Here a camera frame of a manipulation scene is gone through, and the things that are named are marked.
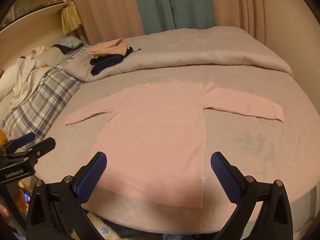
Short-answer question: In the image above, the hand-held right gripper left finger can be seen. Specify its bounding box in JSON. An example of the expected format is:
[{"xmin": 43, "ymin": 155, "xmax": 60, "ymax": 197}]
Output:
[{"xmin": 26, "ymin": 151, "xmax": 108, "ymax": 240}]

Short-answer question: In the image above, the pink curtain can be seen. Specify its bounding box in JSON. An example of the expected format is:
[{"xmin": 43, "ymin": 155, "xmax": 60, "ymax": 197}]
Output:
[
  {"xmin": 61, "ymin": 0, "xmax": 146, "ymax": 46},
  {"xmin": 207, "ymin": 0, "xmax": 320, "ymax": 64}
]

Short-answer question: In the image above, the pink striped sweater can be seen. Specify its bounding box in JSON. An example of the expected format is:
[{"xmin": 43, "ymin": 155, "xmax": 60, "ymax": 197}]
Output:
[{"xmin": 64, "ymin": 79, "xmax": 285, "ymax": 208}]

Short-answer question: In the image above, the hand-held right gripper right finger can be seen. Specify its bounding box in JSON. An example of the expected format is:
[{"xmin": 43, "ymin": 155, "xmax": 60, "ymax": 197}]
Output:
[{"xmin": 210, "ymin": 151, "xmax": 294, "ymax": 240}]

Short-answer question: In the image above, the yellow tassel fringe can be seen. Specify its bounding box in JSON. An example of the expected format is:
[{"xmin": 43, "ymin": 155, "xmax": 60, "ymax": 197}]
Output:
[{"xmin": 61, "ymin": 1, "xmax": 83, "ymax": 35}]

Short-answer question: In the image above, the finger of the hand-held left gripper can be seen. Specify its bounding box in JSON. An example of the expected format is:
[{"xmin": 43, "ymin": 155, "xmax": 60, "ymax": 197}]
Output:
[
  {"xmin": 4, "ymin": 137, "xmax": 56, "ymax": 161},
  {"xmin": 0, "ymin": 132, "xmax": 36, "ymax": 155}
]

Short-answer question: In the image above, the plaid blue white blanket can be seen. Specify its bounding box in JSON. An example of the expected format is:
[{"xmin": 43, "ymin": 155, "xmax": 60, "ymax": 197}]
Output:
[{"xmin": 1, "ymin": 44, "xmax": 87, "ymax": 140}]

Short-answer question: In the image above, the folded navy garment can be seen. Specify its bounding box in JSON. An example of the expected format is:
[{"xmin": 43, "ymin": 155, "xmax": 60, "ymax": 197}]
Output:
[{"xmin": 90, "ymin": 46, "xmax": 134, "ymax": 76}]

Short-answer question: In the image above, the grey duvet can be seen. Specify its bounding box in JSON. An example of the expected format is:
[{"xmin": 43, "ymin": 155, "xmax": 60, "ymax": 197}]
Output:
[{"xmin": 64, "ymin": 26, "xmax": 293, "ymax": 83}]

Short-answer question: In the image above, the cream pillow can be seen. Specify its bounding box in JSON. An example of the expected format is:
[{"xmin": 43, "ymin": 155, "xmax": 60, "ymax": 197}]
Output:
[{"xmin": 32, "ymin": 46, "xmax": 67, "ymax": 67}]

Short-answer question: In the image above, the white crumpled cloth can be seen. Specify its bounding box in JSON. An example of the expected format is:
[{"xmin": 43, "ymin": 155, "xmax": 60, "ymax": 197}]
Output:
[{"xmin": 10, "ymin": 45, "xmax": 54, "ymax": 107}]

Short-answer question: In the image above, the white headboard shelf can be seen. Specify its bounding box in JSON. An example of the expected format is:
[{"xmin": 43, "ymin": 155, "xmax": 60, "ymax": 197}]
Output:
[{"xmin": 0, "ymin": 0, "xmax": 68, "ymax": 64}]

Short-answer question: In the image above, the teal curtain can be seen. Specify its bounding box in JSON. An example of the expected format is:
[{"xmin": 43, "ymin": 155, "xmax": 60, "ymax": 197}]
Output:
[{"xmin": 129, "ymin": 0, "xmax": 216, "ymax": 34}]

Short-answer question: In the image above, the folded peach garment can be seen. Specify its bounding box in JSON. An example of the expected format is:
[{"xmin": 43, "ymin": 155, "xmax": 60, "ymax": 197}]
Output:
[{"xmin": 88, "ymin": 38, "xmax": 128, "ymax": 57}]

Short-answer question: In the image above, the striped blue pillow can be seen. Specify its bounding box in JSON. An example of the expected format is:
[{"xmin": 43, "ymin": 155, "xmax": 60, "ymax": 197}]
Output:
[{"xmin": 52, "ymin": 35, "xmax": 85, "ymax": 55}]

